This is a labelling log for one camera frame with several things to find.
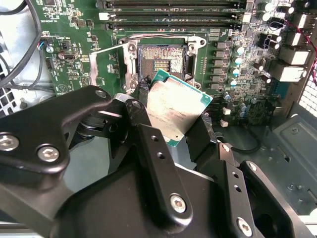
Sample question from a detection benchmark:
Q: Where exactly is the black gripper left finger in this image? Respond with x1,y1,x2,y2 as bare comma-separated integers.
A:
0,75,194,225

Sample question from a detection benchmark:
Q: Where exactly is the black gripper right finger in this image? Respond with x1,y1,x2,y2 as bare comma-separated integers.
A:
184,110,302,238

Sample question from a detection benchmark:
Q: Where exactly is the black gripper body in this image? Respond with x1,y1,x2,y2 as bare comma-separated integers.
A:
0,158,235,238

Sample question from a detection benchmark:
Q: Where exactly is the silver CPU chip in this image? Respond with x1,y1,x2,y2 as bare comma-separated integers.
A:
146,68,214,147

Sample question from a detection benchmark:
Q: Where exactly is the metal socket cover frame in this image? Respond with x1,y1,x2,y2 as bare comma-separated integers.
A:
88,44,138,89

